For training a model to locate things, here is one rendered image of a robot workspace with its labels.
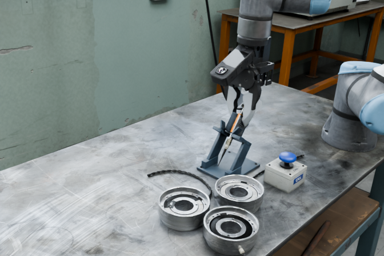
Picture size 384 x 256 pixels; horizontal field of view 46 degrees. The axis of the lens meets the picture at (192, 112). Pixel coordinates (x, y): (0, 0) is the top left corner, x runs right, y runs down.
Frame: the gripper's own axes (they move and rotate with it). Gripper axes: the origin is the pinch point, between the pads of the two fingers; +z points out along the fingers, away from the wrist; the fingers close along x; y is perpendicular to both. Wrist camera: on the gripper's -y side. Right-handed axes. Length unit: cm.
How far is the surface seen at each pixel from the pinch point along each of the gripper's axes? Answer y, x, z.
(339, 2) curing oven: 213, 75, -2
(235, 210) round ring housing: -19.0, -14.7, 9.3
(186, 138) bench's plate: 2.3, 18.1, 12.3
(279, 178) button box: -1.1, -13.8, 9.5
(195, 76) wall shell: 153, 146, 57
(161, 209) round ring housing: -29.7, -4.7, 9.4
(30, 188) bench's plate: -41.3, 24.4, 13.6
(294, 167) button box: 3.0, -14.9, 7.7
